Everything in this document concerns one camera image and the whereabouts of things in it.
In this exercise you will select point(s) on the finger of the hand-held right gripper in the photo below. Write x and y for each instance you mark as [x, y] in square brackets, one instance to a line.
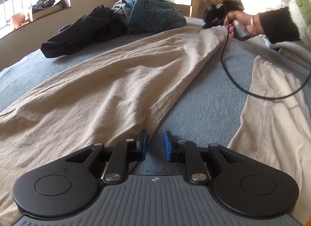
[207, 25]

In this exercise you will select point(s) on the beige pants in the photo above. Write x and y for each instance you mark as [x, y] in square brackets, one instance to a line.
[109, 89]

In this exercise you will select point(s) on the person's right hand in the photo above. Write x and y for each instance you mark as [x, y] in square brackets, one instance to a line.
[245, 21]

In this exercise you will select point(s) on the cardboard box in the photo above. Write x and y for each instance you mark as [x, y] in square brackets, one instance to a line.
[46, 11]

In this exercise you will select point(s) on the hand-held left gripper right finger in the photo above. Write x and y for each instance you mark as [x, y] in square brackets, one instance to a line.
[167, 147]

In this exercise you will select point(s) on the dark clothes bundle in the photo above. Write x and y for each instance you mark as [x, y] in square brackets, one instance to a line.
[45, 1]

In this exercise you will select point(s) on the light grey garment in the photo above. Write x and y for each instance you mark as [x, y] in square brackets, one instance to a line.
[121, 7]

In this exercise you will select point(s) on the person's right forearm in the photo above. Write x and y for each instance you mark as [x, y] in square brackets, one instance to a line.
[277, 26]

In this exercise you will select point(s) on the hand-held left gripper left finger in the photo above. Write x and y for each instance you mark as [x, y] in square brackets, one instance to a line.
[145, 145]

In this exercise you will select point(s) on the person's green white fleece jacket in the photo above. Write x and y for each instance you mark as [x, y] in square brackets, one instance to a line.
[300, 9]

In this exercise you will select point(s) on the black garment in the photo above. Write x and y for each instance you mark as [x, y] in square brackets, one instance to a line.
[80, 33]

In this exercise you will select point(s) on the blue jeans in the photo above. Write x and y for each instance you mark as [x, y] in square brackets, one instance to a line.
[155, 14]

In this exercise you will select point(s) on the grey bed blanket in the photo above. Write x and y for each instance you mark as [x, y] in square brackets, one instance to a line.
[213, 109]

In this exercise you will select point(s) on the pink pot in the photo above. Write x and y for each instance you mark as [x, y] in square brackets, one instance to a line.
[18, 20]

